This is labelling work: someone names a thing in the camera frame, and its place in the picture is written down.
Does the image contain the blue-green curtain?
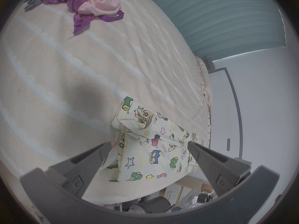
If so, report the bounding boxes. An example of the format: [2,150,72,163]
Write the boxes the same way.
[134,0,286,60]

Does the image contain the grey bedside table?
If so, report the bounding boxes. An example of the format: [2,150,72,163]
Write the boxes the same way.
[194,51,216,70]

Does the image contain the cream pillow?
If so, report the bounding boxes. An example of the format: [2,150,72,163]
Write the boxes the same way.
[195,56,213,107]

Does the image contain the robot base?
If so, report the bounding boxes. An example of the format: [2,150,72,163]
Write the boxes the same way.
[114,181,219,213]

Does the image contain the white printed pyjama top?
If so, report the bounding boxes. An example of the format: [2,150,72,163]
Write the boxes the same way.
[97,97,206,182]

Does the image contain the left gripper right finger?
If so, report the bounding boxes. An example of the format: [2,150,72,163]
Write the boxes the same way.
[187,141,253,196]

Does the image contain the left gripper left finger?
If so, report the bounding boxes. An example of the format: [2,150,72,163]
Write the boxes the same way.
[48,142,112,196]

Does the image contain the pink garment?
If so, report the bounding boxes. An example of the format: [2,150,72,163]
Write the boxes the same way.
[78,0,122,17]

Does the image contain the bed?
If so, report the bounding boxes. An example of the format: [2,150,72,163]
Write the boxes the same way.
[0,0,243,206]

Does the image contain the dark grey garment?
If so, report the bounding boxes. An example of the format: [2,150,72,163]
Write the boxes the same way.
[24,0,43,12]

